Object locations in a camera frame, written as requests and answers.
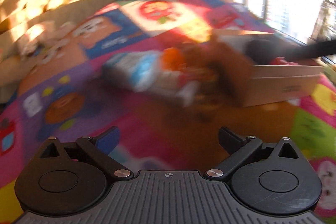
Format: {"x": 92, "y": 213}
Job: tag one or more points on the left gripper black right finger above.
{"x": 241, "y": 150}

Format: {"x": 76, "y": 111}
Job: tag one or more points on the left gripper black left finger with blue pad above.
{"x": 96, "y": 151}

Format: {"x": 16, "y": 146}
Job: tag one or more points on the blue white tissue pack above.
{"x": 136, "y": 71}

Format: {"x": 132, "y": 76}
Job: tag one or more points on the orange plastic toy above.
{"x": 172, "y": 59}

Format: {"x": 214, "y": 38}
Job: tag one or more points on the white cardboard box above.
{"x": 253, "y": 84}

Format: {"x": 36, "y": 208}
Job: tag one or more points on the colourful cartoon play mat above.
{"x": 168, "y": 133}

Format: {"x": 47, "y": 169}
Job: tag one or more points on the crumpled white cloth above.
{"x": 42, "y": 35}

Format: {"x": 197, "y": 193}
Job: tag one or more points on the beige sofa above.
{"x": 17, "y": 56}

